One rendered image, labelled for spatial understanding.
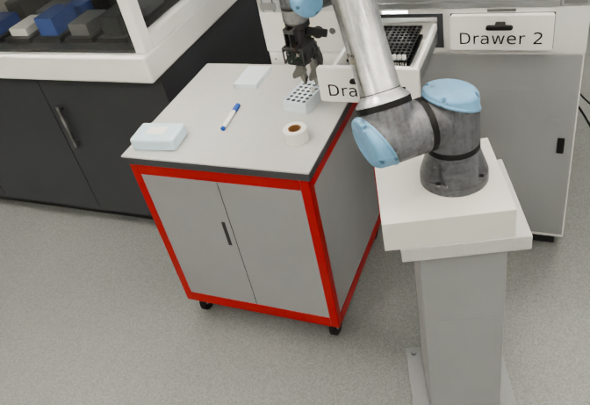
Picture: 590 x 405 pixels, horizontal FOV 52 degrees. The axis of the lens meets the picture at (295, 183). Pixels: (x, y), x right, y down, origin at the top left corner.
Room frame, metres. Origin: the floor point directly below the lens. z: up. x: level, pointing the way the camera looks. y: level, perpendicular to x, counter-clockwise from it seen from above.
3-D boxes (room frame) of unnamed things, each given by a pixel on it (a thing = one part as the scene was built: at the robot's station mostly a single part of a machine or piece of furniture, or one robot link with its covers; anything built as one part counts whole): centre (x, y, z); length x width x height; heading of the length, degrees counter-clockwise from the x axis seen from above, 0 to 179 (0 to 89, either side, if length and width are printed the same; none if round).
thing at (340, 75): (1.48, -0.26, 0.87); 0.29 x 0.02 x 0.11; 61
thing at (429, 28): (1.66, -0.36, 0.86); 0.40 x 0.26 x 0.06; 151
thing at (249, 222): (1.70, 0.09, 0.38); 0.62 x 0.58 x 0.76; 61
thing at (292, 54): (1.63, -0.10, 0.98); 0.09 x 0.08 x 0.12; 140
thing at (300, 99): (1.66, -0.09, 0.78); 0.12 x 0.08 x 0.04; 140
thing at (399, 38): (1.65, -0.36, 0.87); 0.22 x 0.18 x 0.06; 151
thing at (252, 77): (1.89, 0.06, 0.77); 0.13 x 0.09 x 0.02; 151
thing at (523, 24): (1.60, -0.69, 0.87); 0.29 x 0.02 x 0.11; 61
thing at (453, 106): (1.06, -0.35, 1.00); 0.13 x 0.12 x 0.14; 101
